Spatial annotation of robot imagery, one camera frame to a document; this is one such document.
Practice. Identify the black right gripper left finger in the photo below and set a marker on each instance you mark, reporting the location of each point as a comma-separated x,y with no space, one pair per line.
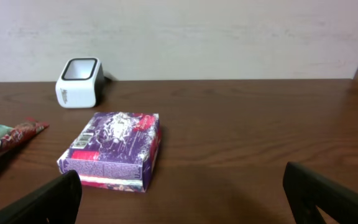
55,202

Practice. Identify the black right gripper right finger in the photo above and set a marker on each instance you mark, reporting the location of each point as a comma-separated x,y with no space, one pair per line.
308,192

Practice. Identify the red orange snack bar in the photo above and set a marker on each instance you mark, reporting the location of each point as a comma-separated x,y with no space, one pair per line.
20,134

